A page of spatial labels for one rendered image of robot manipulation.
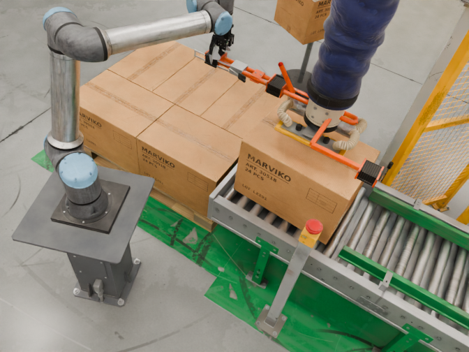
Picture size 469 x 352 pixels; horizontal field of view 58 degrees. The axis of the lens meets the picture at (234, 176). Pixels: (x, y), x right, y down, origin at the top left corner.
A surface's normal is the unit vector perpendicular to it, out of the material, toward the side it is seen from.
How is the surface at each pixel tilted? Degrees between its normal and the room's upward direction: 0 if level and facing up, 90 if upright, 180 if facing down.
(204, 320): 0
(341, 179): 0
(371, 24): 81
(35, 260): 0
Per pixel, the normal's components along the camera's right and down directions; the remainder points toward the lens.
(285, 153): 0.11, -0.64
